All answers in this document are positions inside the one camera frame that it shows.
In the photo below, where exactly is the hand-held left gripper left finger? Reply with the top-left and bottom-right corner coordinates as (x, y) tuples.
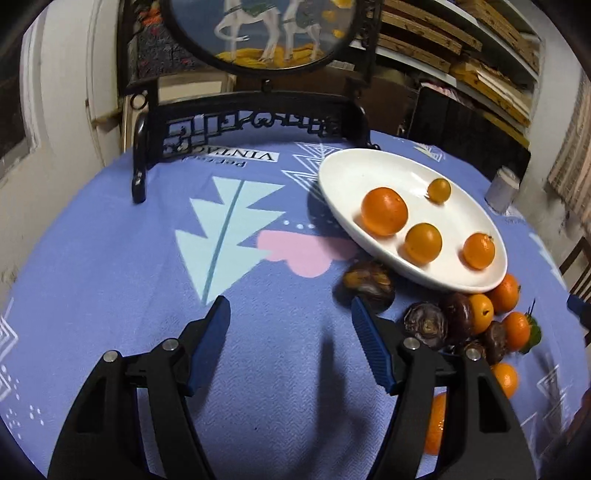
(46, 295), (232, 480)

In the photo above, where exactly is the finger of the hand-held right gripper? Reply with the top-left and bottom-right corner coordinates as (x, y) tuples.
(567, 294), (591, 347)

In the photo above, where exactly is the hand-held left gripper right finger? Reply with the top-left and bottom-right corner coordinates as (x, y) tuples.
(351, 298), (536, 480)

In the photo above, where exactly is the dark brown water chestnut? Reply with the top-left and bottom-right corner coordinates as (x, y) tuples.
(404, 302), (448, 349)
(438, 292), (474, 344)
(339, 261), (395, 315)
(482, 320), (509, 365)

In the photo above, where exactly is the orange mandarin with green leaf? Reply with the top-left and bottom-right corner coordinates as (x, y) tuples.
(501, 300), (542, 355)

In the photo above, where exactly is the oval smooth orange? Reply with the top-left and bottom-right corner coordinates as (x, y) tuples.
(467, 294), (495, 335)

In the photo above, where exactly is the white oval plate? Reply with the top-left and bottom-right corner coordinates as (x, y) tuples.
(318, 148), (509, 294)

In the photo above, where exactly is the wooden chair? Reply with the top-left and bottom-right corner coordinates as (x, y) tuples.
(556, 237), (591, 296)

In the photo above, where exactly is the blue printed tablecloth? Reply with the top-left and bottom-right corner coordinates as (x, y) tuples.
(0, 127), (591, 480)

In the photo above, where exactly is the medium smooth orange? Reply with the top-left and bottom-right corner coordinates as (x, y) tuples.
(405, 222), (443, 265)

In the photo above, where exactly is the large smooth orange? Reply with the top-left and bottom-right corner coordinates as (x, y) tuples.
(361, 187), (409, 237)

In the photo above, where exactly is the white drink can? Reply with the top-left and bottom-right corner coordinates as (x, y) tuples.
(486, 167), (520, 214)

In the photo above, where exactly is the woven bamboo mat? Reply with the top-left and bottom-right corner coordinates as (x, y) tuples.
(547, 69), (591, 224)

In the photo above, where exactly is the small orange kumquat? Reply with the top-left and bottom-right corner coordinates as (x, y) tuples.
(427, 178), (452, 205)

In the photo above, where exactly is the black flat panel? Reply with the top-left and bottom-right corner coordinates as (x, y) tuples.
(406, 87), (532, 182)

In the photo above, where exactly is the round painted black table screen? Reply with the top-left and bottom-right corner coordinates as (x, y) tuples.
(121, 0), (384, 205)

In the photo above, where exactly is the brown cardboard box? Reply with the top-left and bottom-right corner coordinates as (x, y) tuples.
(233, 71), (421, 137)

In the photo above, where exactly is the dark patterned cloth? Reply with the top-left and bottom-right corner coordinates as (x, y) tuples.
(127, 0), (229, 88)

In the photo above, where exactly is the stack of wooden boards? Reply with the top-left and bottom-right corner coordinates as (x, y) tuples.
(376, 0), (541, 125)

